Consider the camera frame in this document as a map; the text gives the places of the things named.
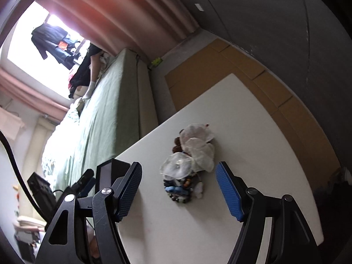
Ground flat brown cardboard sheet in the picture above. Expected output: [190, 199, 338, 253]
[164, 38, 341, 172]

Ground pale crumpled duvet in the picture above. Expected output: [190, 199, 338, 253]
[41, 99, 84, 179]

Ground clear plastic pouch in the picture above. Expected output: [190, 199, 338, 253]
[185, 137, 215, 172]
[181, 123, 215, 145]
[160, 152, 194, 179]

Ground narrow pink curtain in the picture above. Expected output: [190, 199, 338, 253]
[0, 67, 69, 121]

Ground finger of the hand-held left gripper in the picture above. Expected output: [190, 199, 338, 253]
[64, 169, 96, 199]

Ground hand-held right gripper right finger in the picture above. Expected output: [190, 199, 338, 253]
[216, 162, 322, 264]

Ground bed with green sheet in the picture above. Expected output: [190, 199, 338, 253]
[41, 48, 176, 198]

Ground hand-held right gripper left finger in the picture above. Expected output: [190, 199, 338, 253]
[34, 162, 143, 264]

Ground black jewelry box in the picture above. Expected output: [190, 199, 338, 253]
[95, 158, 132, 196]

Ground black cable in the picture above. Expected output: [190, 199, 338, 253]
[0, 130, 44, 222]

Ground white hanging cloth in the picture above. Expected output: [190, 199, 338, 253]
[0, 107, 25, 137]

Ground wide pink curtain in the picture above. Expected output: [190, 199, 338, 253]
[36, 0, 204, 61]

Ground pile of beaded bracelets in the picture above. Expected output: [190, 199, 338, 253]
[163, 124, 212, 204]

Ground beige padded headboard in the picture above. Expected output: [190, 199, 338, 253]
[25, 115, 57, 178]

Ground dark hanging clothes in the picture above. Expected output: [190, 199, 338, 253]
[31, 23, 83, 70]

